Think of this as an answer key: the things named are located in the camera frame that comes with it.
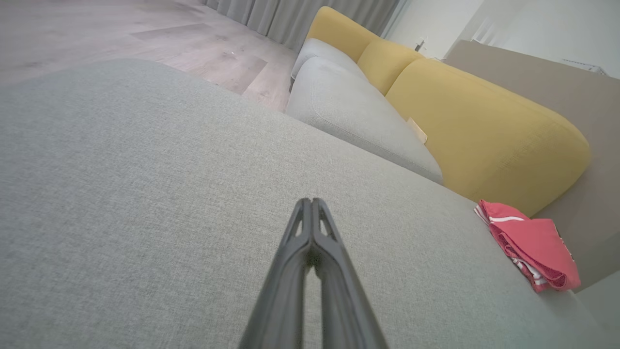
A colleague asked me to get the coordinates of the red garment with white trim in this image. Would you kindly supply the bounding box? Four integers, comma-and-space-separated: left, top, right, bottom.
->
492, 230, 568, 293

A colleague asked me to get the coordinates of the large yellow sofa backrest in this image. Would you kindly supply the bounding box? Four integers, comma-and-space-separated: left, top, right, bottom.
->
385, 58, 592, 218

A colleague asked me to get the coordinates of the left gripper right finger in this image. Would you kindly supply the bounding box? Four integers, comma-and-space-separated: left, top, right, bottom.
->
311, 198, 389, 349

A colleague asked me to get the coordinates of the narrow yellow sofa backrest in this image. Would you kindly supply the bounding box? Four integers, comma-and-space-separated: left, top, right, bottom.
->
356, 39, 428, 96

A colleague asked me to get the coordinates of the red shirt with white sleeves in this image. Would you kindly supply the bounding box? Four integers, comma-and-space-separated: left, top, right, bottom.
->
474, 199, 582, 291

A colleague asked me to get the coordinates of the grey pleated curtain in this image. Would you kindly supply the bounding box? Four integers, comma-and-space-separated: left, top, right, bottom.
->
202, 0, 403, 52

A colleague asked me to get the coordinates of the large grey sofa seat cushion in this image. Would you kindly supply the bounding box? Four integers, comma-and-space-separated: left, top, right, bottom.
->
0, 58, 613, 349

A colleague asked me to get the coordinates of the small grey sofa seat cushion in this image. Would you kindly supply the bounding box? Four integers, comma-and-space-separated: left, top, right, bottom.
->
291, 37, 370, 84

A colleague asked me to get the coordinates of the medium grey sofa seat cushion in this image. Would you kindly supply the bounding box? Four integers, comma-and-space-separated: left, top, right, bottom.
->
285, 55, 444, 185

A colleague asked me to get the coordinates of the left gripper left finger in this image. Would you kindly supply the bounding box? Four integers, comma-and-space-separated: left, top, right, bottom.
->
239, 198, 312, 349

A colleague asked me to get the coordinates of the beige sofa label tag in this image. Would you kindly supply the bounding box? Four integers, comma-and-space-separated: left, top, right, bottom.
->
405, 117, 429, 145

